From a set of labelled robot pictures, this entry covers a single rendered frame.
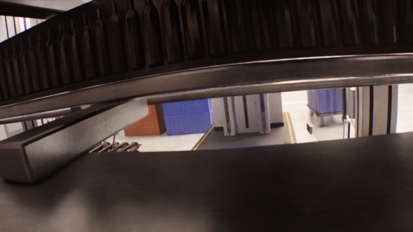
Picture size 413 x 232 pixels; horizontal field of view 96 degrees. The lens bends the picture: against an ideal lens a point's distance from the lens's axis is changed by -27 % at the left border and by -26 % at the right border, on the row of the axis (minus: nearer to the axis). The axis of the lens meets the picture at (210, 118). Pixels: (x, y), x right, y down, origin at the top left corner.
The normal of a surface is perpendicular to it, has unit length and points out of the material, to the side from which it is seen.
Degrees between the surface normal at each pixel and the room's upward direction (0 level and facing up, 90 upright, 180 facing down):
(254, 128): 90
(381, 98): 90
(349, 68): 90
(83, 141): 90
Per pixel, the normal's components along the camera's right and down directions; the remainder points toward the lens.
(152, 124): -0.24, 0.25
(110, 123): 0.97, -0.08
